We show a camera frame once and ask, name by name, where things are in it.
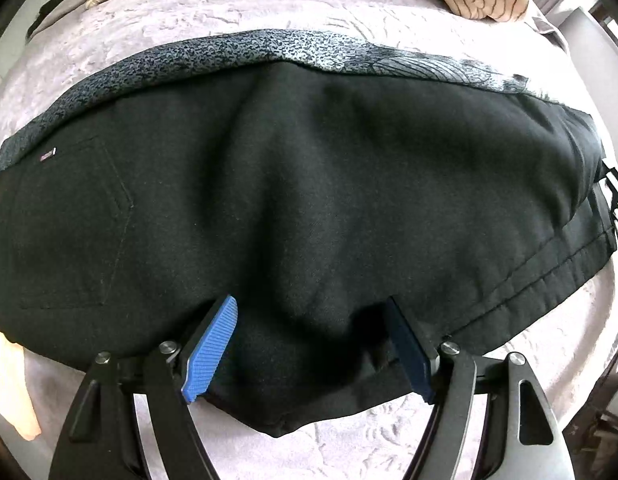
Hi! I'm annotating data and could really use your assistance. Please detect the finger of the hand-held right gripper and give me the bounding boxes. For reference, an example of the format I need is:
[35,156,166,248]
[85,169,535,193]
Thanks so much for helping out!
[598,157,618,241]

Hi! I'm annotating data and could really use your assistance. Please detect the peach cloth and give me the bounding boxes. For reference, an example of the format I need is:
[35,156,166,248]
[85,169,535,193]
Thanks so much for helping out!
[0,330,42,441]

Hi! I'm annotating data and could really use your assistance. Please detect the white furniture panel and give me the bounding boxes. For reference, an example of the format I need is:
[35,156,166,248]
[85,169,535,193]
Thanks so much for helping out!
[559,5,618,161]

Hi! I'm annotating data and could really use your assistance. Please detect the black pants with patterned waistband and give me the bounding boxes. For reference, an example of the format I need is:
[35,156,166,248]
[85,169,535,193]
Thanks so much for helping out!
[0,30,618,436]

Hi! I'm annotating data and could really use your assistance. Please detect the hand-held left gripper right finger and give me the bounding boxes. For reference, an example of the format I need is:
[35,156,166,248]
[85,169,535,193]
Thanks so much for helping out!
[384,296,577,480]

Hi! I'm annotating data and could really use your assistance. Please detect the grey embossed plush blanket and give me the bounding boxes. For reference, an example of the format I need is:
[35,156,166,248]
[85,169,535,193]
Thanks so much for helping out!
[0,0,618,480]

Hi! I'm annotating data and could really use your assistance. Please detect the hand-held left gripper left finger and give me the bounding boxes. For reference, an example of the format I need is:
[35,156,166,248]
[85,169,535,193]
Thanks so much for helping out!
[48,294,240,480]

